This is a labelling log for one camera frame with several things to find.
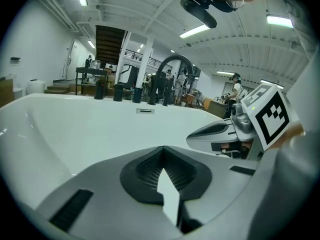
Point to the black arched faucet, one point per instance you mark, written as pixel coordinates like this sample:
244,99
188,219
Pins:
172,56

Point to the white bathtub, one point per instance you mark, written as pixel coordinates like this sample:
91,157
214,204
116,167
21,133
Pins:
75,134

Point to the white pillar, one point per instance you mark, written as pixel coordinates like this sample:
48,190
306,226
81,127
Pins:
145,61

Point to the person's white shirt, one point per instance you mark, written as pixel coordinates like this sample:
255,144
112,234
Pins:
295,184

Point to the white round appliance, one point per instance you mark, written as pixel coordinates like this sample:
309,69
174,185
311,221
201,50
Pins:
36,87

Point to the chrome overflow slot cover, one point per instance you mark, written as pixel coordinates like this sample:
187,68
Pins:
145,111

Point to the black cylindrical tap knob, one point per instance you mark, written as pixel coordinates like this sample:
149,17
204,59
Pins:
118,92
99,90
137,95

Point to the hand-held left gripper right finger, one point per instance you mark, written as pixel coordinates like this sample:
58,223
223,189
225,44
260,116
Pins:
215,184

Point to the black table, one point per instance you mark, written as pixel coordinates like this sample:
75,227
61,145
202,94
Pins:
91,70

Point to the wooden steps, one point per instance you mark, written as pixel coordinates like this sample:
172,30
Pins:
60,88

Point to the dark wooden staircase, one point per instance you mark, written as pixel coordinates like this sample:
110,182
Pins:
108,44

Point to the black head-worn camera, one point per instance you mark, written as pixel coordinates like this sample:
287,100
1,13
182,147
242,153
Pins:
200,12

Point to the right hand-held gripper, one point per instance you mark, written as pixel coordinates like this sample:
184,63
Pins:
272,114

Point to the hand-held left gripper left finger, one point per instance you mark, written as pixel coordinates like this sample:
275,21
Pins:
105,204

